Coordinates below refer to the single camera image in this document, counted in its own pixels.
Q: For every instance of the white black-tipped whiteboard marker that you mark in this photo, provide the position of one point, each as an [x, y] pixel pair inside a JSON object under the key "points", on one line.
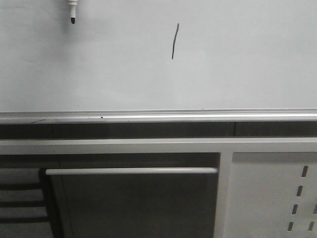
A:
{"points": [[72, 10]]}

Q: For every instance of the white horizontal rod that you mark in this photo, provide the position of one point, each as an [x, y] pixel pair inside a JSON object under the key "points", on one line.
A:
{"points": [[129, 171]]}

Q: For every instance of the white whiteboard with aluminium frame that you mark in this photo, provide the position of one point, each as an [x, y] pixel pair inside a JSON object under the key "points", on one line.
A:
{"points": [[158, 60]]}

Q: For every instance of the white metal shelving frame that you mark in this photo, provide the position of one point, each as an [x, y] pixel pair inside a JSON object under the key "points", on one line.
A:
{"points": [[267, 186]]}

